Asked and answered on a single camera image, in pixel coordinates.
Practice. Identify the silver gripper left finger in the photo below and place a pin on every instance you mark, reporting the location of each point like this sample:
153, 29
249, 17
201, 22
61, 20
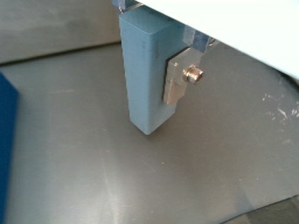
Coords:
126, 5

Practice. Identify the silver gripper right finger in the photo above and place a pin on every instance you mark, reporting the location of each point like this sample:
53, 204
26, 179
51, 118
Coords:
183, 66

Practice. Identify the light blue rectangular block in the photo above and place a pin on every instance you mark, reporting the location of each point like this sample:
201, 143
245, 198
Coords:
151, 40

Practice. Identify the blue foam shape board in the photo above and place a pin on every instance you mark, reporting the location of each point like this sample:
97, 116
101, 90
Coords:
9, 106

